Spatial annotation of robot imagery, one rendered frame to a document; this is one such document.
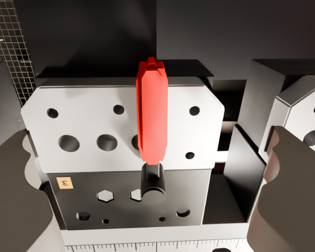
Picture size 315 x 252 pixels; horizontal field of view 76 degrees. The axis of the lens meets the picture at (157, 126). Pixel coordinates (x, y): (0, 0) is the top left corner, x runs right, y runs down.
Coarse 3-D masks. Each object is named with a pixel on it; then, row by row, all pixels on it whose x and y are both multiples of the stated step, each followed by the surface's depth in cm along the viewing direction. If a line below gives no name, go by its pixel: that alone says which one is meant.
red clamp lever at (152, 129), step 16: (144, 64) 11; (160, 64) 11; (144, 80) 10; (160, 80) 10; (144, 96) 11; (160, 96) 11; (144, 112) 11; (160, 112) 11; (144, 128) 11; (160, 128) 12; (144, 144) 12; (160, 144) 12; (144, 160) 13; (160, 160) 13; (144, 176) 15; (160, 176) 15; (144, 192) 14; (160, 192) 14
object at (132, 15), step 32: (32, 0) 14; (64, 0) 14; (96, 0) 14; (128, 0) 14; (32, 32) 15; (64, 32) 15; (96, 32) 15; (128, 32) 15; (32, 64) 16; (64, 64) 16; (96, 64) 16; (128, 64) 17
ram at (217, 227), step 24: (48, 192) 27; (216, 192) 27; (216, 216) 24; (240, 216) 24; (72, 240) 23; (96, 240) 23; (120, 240) 24; (144, 240) 24; (168, 240) 24; (192, 240) 24
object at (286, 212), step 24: (288, 144) 9; (288, 168) 8; (312, 168) 8; (264, 192) 7; (288, 192) 7; (312, 192) 7; (264, 216) 6; (288, 216) 6; (312, 216) 6; (264, 240) 6; (288, 240) 5; (312, 240) 5
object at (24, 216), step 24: (24, 144) 10; (0, 168) 8; (24, 168) 8; (0, 192) 7; (24, 192) 7; (0, 216) 6; (24, 216) 6; (48, 216) 6; (0, 240) 5; (24, 240) 5; (48, 240) 6
